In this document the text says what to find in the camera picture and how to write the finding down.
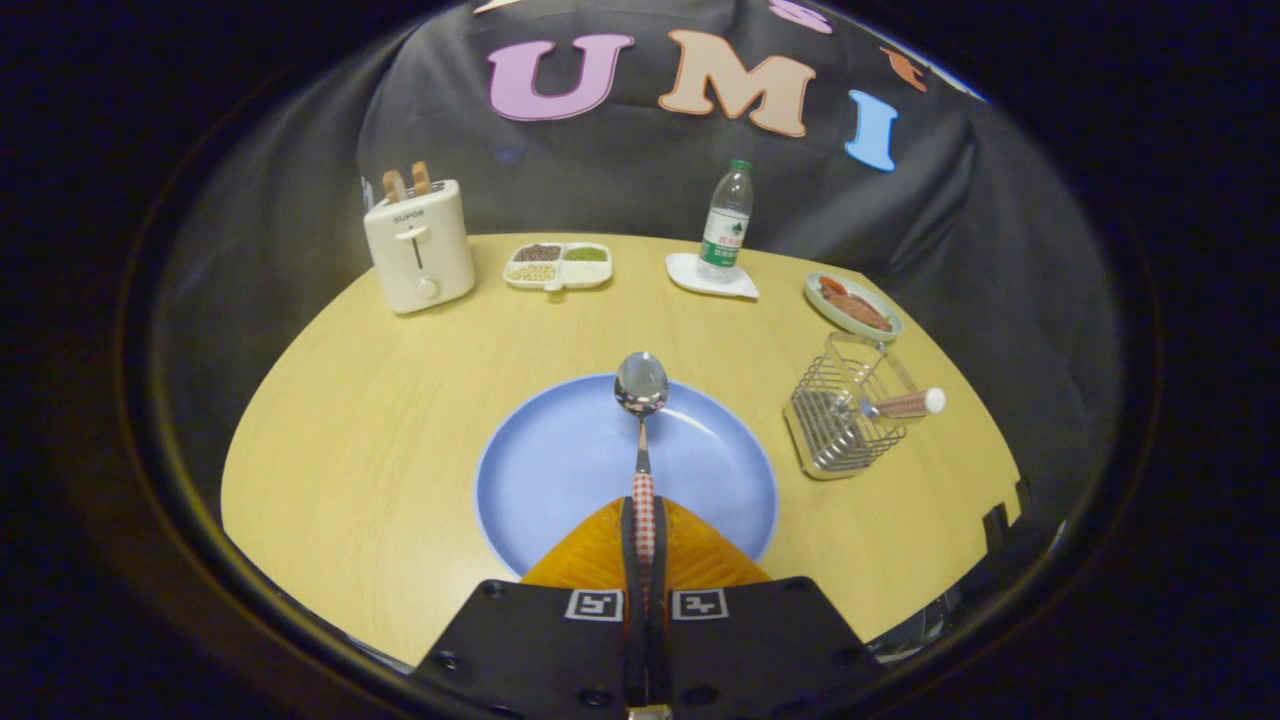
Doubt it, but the metal wire cutlery basket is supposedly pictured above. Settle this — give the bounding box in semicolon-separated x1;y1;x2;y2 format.
783;332;921;481

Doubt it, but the white divided dish of beans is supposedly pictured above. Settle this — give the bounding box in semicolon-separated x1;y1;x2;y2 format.
503;241;614;293

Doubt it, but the clear water bottle green cap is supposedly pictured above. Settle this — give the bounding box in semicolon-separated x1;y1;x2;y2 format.
698;159;754;284

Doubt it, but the blue plate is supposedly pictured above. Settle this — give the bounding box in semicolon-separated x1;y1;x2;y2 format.
474;374;780;579

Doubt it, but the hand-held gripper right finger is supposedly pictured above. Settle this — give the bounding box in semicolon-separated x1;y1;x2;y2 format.
648;497;889;720

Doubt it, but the white toaster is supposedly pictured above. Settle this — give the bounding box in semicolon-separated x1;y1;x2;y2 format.
363;179;477;315

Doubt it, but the spoon with checkered handle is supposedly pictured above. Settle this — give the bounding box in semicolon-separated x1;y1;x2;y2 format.
614;351;670;591

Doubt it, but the green plate of meat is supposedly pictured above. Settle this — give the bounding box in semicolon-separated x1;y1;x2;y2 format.
803;272;903;343

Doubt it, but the white square coaster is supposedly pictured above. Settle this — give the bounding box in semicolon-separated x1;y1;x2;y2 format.
666;252;760;301

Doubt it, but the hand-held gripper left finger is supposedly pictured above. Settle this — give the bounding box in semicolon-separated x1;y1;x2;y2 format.
412;497;646;720

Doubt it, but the fork with checkered handle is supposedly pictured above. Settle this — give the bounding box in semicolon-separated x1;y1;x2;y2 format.
858;387;947;422

